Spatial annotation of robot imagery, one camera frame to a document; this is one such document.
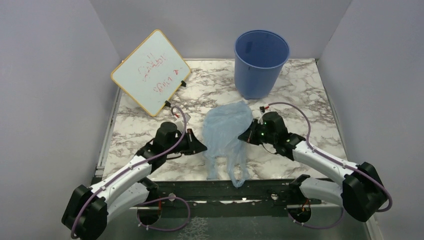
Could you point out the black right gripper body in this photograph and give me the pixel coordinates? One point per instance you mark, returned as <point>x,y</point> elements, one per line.
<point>264,136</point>

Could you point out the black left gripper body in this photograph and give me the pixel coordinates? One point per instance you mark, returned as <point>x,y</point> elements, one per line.
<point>183,147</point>

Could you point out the light blue trash bag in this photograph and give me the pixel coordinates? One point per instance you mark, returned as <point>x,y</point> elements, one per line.
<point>221,128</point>

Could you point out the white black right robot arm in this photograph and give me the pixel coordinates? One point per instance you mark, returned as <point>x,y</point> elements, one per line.
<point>357,188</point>

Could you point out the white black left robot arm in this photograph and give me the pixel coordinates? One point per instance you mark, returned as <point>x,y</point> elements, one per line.
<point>91,208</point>

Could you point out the blue plastic trash bin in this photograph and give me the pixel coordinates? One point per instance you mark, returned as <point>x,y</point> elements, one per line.
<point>259,59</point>

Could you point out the yellow-framed whiteboard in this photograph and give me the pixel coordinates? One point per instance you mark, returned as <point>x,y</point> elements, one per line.
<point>152,73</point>

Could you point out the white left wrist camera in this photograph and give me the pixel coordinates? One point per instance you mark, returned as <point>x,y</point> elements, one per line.
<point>185,118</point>

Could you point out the black metal mounting rail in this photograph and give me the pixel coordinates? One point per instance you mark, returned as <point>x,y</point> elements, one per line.
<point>220,199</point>

